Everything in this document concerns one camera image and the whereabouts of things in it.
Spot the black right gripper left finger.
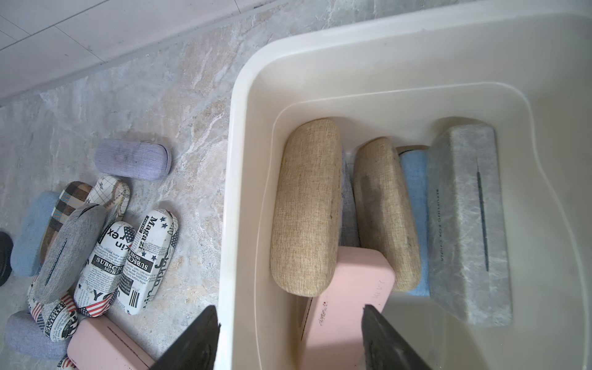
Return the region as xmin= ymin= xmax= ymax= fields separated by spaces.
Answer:
xmin=150 ymin=305 xmax=220 ymax=370

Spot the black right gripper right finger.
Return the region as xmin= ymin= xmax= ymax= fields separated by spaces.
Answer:
xmin=362 ymin=305 xmax=430 ymax=370

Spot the pink case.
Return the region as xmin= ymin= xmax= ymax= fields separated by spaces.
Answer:
xmin=67 ymin=316 xmax=155 ymax=370
xmin=297 ymin=247 xmax=396 ymax=369

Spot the pink case front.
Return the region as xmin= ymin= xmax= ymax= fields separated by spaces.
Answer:
xmin=67 ymin=316 xmax=155 ymax=370

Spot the grey rectangular case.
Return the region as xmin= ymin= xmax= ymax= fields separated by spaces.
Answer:
xmin=427 ymin=123 xmax=513 ymax=327

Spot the brown tan glasses case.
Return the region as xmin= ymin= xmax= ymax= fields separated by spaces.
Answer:
xmin=353 ymin=137 xmax=422 ymax=291

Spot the flag newspaper glasses case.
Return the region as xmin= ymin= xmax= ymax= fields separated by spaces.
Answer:
xmin=27 ymin=277 xmax=79 ymax=342

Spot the light grey slit case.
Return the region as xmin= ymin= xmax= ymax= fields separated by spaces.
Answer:
xmin=32 ymin=203 xmax=106 ymax=305

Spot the cream plastic storage box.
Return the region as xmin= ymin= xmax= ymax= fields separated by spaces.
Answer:
xmin=215 ymin=1 xmax=591 ymax=369

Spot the purple glasses case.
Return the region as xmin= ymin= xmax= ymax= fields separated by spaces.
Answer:
xmin=339 ymin=160 xmax=361 ymax=247

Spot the magazine print glasses case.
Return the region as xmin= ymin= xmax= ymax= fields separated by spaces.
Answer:
xmin=117 ymin=209 xmax=179 ymax=315

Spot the map print glasses case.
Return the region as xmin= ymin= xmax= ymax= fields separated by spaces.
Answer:
xmin=85 ymin=175 xmax=131 ymax=229

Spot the light blue glasses case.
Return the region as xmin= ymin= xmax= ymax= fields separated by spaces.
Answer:
xmin=10 ymin=191 xmax=60 ymax=277

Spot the plaid glasses case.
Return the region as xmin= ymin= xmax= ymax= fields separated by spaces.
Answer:
xmin=40 ymin=181 xmax=92 ymax=264

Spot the newspaper case front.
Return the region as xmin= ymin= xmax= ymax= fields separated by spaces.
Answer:
xmin=56 ymin=356 xmax=77 ymax=370

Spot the purple case front left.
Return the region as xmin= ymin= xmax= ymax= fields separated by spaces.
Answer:
xmin=5 ymin=311 xmax=69 ymax=360

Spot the black microphone stand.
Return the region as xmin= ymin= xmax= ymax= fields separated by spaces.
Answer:
xmin=0 ymin=231 xmax=13 ymax=286

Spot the purple case near wall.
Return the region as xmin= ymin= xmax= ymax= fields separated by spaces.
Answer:
xmin=94 ymin=139 xmax=173 ymax=181

